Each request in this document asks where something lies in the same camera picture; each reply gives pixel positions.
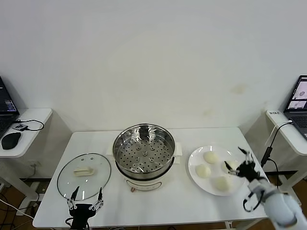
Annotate white steamed baozi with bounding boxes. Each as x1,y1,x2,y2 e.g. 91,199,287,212
195,164,212,178
222,161,238,173
214,176,233,192
203,150,219,165

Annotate grey laptop showing camera views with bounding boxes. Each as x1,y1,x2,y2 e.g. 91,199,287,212
283,75,307,139

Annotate black laptop dark screen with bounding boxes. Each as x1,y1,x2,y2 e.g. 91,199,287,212
0,76,20,139

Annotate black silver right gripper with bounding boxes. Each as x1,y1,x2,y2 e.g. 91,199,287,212
224,147,261,184

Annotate glass lid cream handle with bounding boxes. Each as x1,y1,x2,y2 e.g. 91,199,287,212
57,152,112,201

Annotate white round plate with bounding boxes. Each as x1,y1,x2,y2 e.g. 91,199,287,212
188,145,247,196

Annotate cream electric cooking pot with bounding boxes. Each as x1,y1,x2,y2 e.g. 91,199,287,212
106,141,183,194

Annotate black computer mouse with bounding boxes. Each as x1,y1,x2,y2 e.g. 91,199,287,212
1,132,22,150

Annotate perforated steel steamer basket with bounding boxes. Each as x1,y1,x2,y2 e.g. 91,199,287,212
112,123,176,178

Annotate white floor cable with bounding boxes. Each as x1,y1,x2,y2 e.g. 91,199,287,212
0,198,34,219

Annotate black cable with adapter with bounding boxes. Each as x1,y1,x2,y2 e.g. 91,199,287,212
260,121,295,192

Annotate white laptop cable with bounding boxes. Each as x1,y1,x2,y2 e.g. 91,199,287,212
264,119,292,147

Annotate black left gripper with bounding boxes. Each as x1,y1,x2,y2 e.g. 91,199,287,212
66,186,105,230

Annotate white side table with mouse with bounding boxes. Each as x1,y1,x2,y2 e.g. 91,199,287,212
0,107,53,209

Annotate small black hub box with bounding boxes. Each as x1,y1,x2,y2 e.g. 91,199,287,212
12,123,29,132

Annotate white side table with label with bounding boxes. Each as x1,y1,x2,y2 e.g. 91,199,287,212
265,109,307,192

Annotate black hub cable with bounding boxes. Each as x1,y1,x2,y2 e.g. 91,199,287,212
14,118,45,132

